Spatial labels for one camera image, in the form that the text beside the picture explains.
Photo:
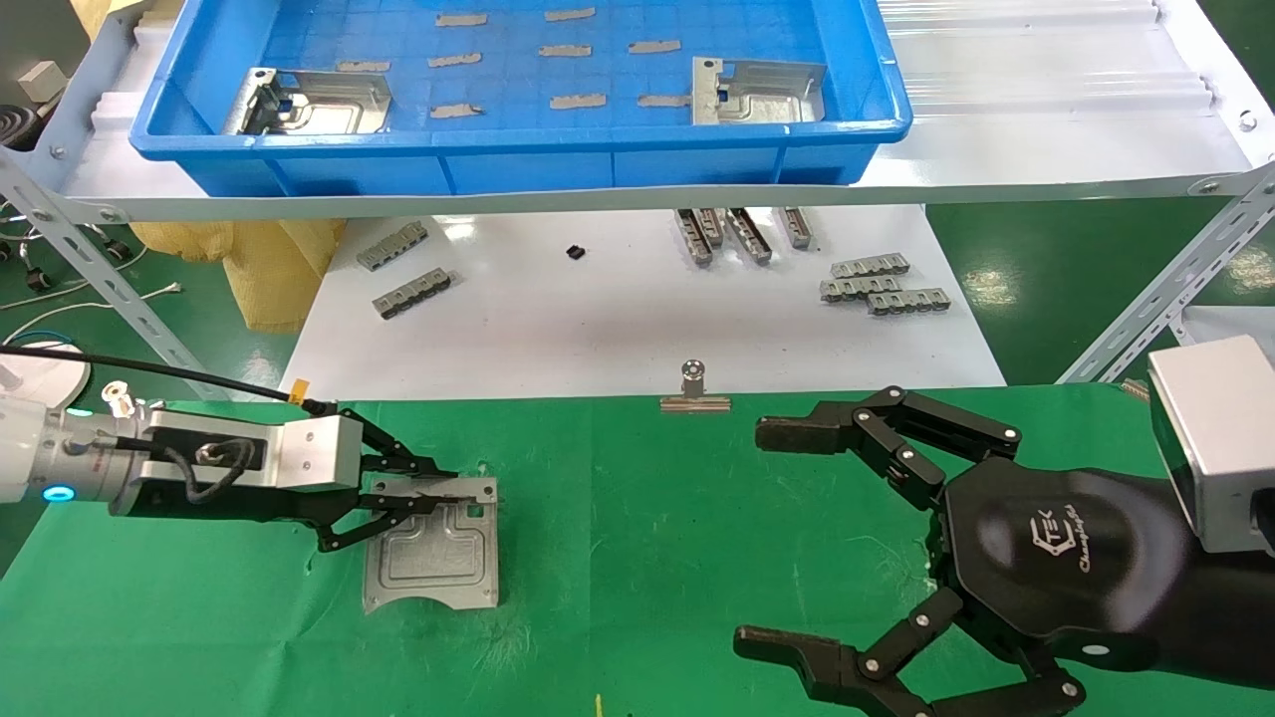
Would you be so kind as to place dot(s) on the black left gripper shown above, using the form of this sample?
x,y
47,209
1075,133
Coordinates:
x,y
239,506

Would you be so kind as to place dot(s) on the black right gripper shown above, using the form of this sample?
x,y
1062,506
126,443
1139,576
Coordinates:
x,y
1066,558

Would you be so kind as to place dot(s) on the stamped metal plate part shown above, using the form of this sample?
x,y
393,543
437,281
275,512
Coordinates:
x,y
433,558
767,95
329,105

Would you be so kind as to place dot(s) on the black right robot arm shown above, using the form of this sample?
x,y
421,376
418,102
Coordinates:
x,y
1235,617

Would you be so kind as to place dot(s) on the grey slotted connector block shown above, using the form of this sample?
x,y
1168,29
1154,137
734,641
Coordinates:
x,y
412,294
870,266
907,302
391,246
796,228
748,236
711,227
859,289
693,239

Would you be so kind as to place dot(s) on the green table cloth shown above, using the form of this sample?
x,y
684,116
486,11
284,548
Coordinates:
x,y
647,558

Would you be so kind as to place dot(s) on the yellow garment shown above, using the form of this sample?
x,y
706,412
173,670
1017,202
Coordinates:
x,y
269,269

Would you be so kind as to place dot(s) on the blue plastic bin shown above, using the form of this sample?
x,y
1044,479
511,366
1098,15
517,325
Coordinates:
x,y
498,164

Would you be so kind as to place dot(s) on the white round base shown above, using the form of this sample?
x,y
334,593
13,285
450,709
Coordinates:
x,y
50,380

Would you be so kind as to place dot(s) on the small grey metal strip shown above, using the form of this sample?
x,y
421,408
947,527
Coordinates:
x,y
455,61
578,102
457,111
664,101
654,47
364,67
570,14
461,19
565,50

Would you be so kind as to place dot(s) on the black wheeled chair base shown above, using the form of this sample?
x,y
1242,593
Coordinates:
x,y
37,279

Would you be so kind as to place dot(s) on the white slotted angle shelf rack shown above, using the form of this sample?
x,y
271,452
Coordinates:
x,y
1046,149

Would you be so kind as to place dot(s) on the small grey box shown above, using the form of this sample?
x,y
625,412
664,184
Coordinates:
x,y
42,80

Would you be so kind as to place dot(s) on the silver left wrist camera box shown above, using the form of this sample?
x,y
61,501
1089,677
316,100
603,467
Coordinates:
x,y
319,448

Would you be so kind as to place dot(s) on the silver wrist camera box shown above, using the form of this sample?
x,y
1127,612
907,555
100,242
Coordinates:
x,y
319,448
1215,438

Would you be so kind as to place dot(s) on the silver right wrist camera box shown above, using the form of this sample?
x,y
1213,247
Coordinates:
x,y
1215,438

